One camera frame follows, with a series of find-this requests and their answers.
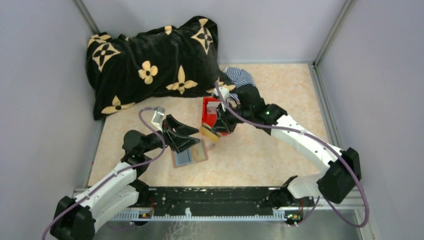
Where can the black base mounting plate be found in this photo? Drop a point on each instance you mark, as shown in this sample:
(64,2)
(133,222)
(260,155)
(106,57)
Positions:
(206,209)

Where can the white cable duct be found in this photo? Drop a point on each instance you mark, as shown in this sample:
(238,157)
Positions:
(140,216)

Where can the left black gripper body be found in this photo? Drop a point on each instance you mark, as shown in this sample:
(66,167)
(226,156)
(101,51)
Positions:
(167,142)

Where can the grey card in bin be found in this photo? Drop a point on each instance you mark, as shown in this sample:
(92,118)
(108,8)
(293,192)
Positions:
(211,107)

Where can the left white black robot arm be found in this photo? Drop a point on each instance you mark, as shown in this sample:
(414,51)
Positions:
(80,217)

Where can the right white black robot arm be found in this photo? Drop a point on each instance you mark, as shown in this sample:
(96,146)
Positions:
(339,170)

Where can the aluminium frame rail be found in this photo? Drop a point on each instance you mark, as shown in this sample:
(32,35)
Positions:
(258,197)

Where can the black floral plush blanket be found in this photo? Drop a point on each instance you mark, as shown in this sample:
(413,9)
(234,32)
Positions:
(168,61)

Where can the blue white striped cloth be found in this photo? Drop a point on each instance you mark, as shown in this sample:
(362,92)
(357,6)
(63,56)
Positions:
(239,78)

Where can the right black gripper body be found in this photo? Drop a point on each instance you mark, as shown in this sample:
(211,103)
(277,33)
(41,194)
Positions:
(232,115)

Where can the red plastic bin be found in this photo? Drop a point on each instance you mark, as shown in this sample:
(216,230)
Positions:
(208,118)

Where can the pink leather card holder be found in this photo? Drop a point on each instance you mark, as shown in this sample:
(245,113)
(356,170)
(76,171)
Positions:
(185,158)

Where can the gold striped credit card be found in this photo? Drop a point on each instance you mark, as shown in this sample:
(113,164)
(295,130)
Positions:
(209,133)

